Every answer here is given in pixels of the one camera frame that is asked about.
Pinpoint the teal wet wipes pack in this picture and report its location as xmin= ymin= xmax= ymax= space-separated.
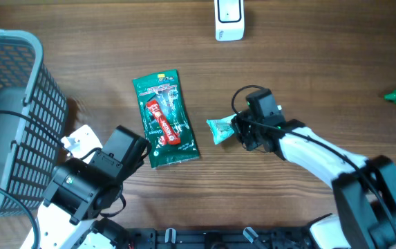
xmin=207 ymin=114 xmax=236 ymax=145

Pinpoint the red white snack packet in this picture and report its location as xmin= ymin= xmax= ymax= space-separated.
xmin=146 ymin=100 xmax=181 ymax=146

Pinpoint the green 3M gloves packet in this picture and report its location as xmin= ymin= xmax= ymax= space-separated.
xmin=133 ymin=70 xmax=200 ymax=169

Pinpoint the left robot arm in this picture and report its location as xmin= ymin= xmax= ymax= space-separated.
xmin=21 ymin=126 xmax=151 ymax=248

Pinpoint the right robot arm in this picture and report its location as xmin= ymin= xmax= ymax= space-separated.
xmin=232 ymin=85 xmax=396 ymax=248

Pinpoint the white barcode scanner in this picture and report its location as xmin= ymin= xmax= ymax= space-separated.
xmin=214 ymin=0 xmax=245 ymax=42

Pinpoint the grey mesh shopping basket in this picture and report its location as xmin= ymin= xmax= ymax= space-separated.
xmin=0 ymin=29 xmax=68 ymax=210

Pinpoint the black right camera cable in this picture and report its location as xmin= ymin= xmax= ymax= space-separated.
xmin=231 ymin=84 xmax=396 ymax=249

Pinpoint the black camera cable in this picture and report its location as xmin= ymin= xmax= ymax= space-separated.
xmin=0 ymin=109 xmax=67 ymax=249
xmin=231 ymin=84 xmax=396 ymax=249

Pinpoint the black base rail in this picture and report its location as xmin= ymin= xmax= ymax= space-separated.
xmin=120 ymin=227 xmax=318 ymax=249

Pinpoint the black left camera cable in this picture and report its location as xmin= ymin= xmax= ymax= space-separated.
xmin=0 ymin=109 xmax=67 ymax=249

